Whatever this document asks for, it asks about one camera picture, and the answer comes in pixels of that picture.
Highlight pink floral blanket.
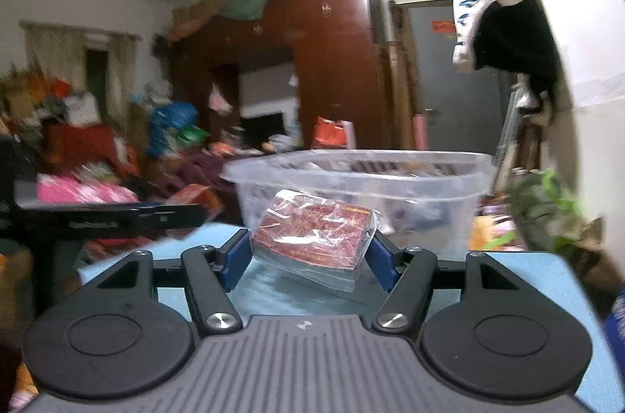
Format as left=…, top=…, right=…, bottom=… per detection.
left=36, top=173, right=139, bottom=205

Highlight red cloth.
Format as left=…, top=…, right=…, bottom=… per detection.
left=43, top=123, right=129, bottom=172

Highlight green and white plastic bag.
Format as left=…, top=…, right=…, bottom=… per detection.
left=506, top=169, right=589, bottom=255

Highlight red paper bag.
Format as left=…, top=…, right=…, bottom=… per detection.
left=311, top=115, right=356, bottom=151

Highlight orange box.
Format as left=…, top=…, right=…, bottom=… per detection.
left=165, top=183, right=224, bottom=224

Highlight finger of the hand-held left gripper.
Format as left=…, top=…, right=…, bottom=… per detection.
left=137, top=203, right=207, bottom=232

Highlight blue printed sack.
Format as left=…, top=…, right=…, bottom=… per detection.
left=602, top=289, right=625, bottom=350

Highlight clear plastic basket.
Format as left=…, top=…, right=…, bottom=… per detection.
left=220, top=148, right=498, bottom=261

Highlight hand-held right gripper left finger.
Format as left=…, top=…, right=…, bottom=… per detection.
left=96, top=228, right=251, bottom=336

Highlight pink hanging plastic bag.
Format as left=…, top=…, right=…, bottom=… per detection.
left=208, top=82, right=234, bottom=117

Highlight grey door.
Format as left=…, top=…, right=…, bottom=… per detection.
left=399, top=0, right=511, bottom=162

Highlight red packet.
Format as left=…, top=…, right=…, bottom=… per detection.
left=249, top=189, right=382, bottom=295

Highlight brown wooden wardrobe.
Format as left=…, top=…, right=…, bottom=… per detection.
left=167, top=0, right=394, bottom=152

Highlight maroon cloth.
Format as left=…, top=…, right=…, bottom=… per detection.
left=179, top=148, right=247, bottom=186

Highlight beige window curtains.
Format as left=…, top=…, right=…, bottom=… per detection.
left=20, top=20, right=143, bottom=128

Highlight blue plastic bags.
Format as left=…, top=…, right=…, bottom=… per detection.
left=147, top=101, right=200, bottom=159

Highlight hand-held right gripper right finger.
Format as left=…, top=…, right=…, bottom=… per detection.
left=365, top=235, right=531, bottom=336

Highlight white and black hanging garment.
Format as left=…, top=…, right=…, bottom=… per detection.
left=450, top=0, right=561, bottom=113

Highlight green cloth bundle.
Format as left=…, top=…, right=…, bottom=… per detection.
left=221, top=0, right=273, bottom=22

